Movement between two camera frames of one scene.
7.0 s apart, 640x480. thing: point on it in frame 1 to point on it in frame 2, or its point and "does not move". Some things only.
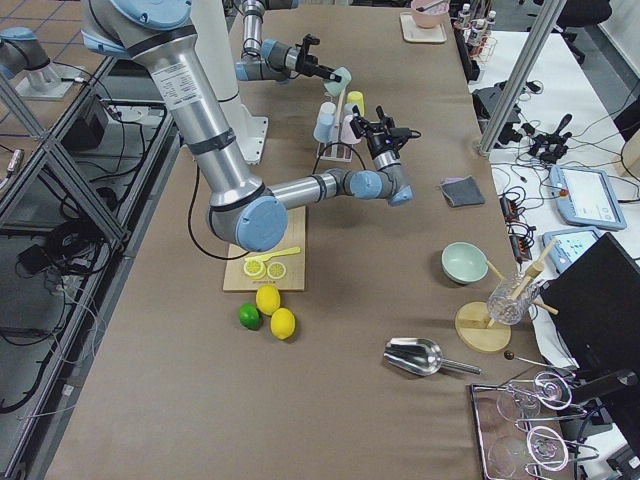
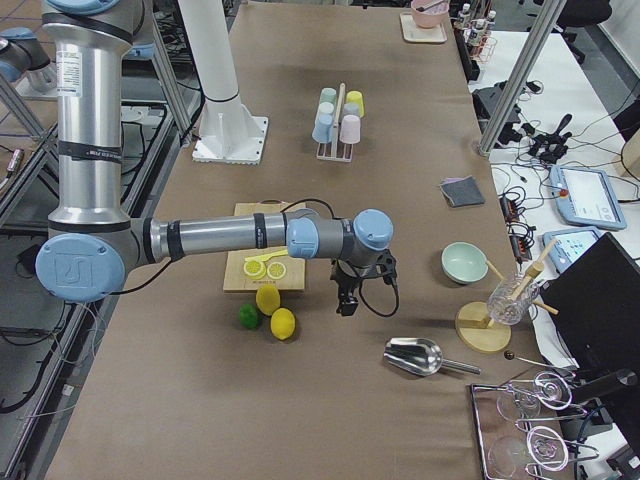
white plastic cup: x=328 y=107 does not move
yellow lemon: x=282 y=323 does not move
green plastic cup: x=336 y=88 to x=328 y=95
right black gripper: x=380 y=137 to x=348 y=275
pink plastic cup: x=347 y=134 does not move
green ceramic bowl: x=464 y=263 does not move
